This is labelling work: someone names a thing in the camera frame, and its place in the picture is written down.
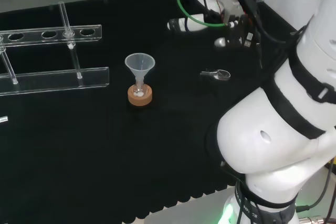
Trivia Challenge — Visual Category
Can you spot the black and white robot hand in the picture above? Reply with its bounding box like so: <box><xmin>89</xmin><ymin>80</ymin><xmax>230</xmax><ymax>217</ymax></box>
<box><xmin>167</xmin><ymin>0</ymin><xmax>261</xmax><ymax>49</ymax></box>

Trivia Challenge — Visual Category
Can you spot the translucent plastic funnel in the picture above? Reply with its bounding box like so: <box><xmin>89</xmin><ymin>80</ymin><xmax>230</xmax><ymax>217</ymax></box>
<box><xmin>124</xmin><ymin>52</ymin><xmax>156</xmax><ymax>88</ymax></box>

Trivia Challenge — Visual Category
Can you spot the clear acrylic funnel stand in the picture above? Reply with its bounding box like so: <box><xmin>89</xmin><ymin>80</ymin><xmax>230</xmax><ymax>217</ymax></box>
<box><xmin>0</xmin><ymin>1</ymin><xmax>110</xmax><ymax>96</ymax></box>

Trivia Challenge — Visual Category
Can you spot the small round-bottom glass flask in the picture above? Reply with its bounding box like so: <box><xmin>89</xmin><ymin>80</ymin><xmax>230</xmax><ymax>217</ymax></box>
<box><xmin>132</xmin><ymin>77</ymin><xmax>146</xmax><ymax>98</ymax></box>

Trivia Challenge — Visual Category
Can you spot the yellow stop button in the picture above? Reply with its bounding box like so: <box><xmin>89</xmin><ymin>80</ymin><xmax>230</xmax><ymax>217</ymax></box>
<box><xmin>326</xmin><ymin>157</ymin><xmax>336</xmax><ymax>175</ymax></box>

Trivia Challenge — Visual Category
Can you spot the pale base board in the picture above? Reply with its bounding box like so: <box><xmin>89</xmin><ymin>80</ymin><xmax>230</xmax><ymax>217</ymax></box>
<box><xmin>143</xmin><ymin>182</ymin><xmax>238</xmax><ymax>224</ymax></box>

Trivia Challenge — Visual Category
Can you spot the black table cloth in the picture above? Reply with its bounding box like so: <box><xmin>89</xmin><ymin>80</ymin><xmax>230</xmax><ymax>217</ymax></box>
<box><xmin>0</xmin><ymin>0</ymin><xmax>305</xmax><ymax>224</ymax></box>

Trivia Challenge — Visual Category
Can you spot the green cable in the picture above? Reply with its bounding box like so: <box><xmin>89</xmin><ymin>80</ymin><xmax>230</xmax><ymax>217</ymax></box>
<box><xmin>175</xmin><ymin>0</ymin><xmax>244</xmax><ymax>28</ymax></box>

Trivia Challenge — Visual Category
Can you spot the brown cork ring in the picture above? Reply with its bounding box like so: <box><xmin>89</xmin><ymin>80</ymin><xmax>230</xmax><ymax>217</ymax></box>
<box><xmin>127</xmin><ymin>84</ymin><xmax>153</xmax><ymax>107</ymax></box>

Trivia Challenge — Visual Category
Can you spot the black cable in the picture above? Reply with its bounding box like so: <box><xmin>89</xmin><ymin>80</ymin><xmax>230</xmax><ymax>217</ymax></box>
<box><xmin>295</xmin><ymin>154</ymin><xmax>336</xmax><ymax>213</ymax></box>

